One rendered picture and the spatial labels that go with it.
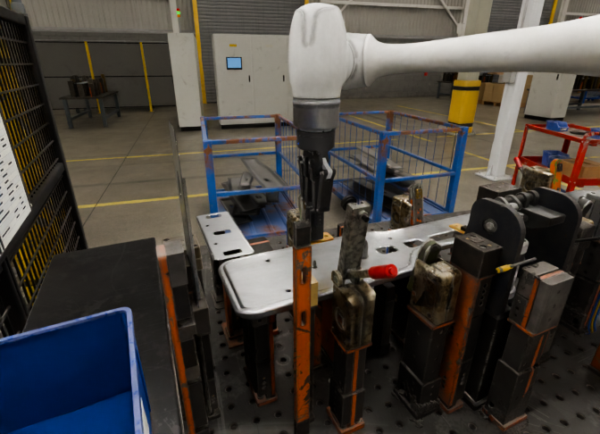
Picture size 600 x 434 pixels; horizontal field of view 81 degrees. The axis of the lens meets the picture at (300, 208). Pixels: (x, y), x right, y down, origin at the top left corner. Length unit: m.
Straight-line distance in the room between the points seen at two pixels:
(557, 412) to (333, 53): 0.92
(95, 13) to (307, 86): 14.41
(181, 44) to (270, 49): 1.90
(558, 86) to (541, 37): 10.82
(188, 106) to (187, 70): 0.76
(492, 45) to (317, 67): 0.27
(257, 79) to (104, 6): 7.61
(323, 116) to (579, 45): 0.38
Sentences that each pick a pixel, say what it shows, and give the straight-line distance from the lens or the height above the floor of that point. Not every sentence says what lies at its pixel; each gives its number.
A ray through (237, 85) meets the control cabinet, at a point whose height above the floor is 0.96.
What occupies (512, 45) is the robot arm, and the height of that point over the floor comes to 1.46.
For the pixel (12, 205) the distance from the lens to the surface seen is 0.81.
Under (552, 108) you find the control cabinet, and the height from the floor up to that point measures 0.34.
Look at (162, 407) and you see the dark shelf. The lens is 0.54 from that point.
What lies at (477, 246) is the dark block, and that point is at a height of 1.12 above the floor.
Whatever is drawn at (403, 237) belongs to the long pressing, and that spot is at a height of 1.00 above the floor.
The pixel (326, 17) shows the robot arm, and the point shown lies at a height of 1.50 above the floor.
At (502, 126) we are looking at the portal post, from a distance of 5.29.
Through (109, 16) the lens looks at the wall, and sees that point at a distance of 14.89.
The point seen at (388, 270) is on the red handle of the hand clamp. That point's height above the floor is 1.14.
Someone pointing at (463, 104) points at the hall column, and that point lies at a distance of 8.30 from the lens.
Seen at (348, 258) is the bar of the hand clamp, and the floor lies 1.11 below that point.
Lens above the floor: 1.43
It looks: 23 degrees down
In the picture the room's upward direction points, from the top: straight up
